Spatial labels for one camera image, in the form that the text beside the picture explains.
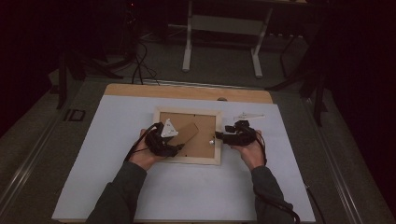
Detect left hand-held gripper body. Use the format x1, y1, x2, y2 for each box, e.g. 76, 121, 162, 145
144, 118, 180, 158

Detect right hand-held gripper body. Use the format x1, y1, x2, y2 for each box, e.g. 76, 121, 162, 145
229, 113, 266, 147

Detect brown cardboard frame stand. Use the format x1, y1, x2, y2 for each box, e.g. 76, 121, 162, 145
169, 121, 200, 147

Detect wooden picture frame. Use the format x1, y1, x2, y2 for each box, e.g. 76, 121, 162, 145
152, 105, 224, 166

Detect person's right hand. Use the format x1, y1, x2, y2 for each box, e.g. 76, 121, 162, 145
231, 130, 266, 172

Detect person's left hand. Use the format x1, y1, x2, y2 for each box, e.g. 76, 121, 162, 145
128, 129, 166, 172

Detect wooden table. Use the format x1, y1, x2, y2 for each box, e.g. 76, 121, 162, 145
103, 82, 275, 105

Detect black floor socket box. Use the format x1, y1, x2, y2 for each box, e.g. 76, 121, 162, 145
63, 108, 87, 122

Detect black tripod stand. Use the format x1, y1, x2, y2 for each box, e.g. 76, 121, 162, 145
266, 29, 332, 128
55, 48, 125, 110

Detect left hand-held gripper cable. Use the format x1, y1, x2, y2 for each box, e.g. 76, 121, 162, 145
123, 122, 161, 162

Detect black floor cables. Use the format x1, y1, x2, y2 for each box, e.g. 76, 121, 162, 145
130, 38, 162, 86

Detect metal floor rail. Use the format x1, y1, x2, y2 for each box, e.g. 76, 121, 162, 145
0, 116, 64, 214
302, 97, 365, 224

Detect white metal desk frame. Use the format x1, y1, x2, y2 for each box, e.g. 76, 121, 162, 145
181, 0, 275, 79

